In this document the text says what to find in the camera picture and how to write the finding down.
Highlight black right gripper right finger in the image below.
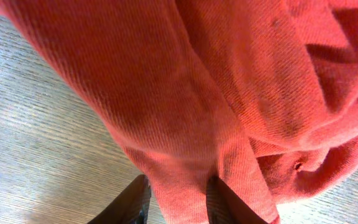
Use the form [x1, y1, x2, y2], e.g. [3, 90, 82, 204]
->
[206, 176, 267, 224]

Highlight orange t-shirt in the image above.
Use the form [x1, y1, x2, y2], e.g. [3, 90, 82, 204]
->
[0, 0, 358, 223]

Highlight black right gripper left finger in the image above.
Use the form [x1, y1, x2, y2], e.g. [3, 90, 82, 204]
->
[88, 174, 152, 224]

